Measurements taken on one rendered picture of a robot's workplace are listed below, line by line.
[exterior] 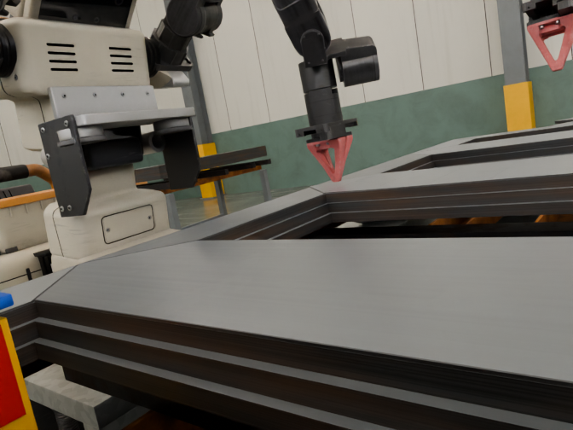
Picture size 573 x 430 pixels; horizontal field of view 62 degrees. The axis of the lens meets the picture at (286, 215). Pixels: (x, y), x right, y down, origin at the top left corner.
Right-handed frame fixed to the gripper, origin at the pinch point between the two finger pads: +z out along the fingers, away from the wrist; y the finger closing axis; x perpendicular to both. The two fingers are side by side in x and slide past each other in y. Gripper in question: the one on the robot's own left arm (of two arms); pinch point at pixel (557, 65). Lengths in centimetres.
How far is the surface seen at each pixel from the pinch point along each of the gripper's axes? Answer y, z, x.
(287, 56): 588, -299, 511
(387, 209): -23.4, 21.0, 18.5
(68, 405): -55, 44, 49
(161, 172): 155, -34, 312
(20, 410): -72, 34, 20
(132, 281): -62, 27, 22
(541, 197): -23.2, 21.2, -0.8
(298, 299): -62, 28, 5
